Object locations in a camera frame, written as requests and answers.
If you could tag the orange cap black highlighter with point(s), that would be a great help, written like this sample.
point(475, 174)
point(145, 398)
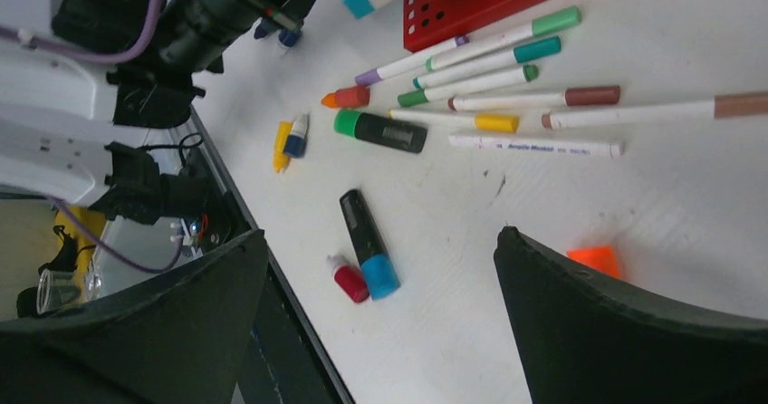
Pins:
point(601, 258)

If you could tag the white acrylic marker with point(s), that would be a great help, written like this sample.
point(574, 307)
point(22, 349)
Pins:
point(603, 149)

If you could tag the green cap black highlighter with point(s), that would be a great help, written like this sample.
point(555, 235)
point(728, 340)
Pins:
point(381, 131)

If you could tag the blue cap black highlighter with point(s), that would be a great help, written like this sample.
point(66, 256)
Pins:
point(373, 258)

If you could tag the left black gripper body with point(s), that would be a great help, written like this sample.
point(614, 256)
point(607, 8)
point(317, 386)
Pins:
point(156, 89)

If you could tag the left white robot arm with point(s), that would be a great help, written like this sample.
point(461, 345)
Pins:
point(121, 63)

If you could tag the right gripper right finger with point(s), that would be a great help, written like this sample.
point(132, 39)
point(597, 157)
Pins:
point(585, 337)

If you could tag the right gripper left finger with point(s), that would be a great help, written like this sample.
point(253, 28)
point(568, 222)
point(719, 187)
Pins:
point(175, 338)

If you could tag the purple cap marker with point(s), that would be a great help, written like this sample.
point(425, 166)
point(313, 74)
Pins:
point(408, 63)

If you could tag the orange red short marker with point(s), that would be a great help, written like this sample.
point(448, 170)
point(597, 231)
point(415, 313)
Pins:
point(352, 97)

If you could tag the light green cap marker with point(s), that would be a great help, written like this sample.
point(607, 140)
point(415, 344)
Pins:
point(539, 27)

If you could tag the yellow cap marker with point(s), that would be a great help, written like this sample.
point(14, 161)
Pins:
point(482, 121)

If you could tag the teal cap marker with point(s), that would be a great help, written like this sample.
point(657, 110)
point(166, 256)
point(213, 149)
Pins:
point(506, 58)

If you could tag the dark green cap marker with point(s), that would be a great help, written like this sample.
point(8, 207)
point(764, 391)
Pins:
point(486, 82)

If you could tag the dark red cap marker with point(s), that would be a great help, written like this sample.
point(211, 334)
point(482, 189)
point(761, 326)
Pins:
point(570, 97)

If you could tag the brown cap marker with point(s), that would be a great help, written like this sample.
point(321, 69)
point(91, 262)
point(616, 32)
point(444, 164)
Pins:
point(717, 108)

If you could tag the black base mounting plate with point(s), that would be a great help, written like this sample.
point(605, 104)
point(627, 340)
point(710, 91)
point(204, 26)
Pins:
point(283, 359)

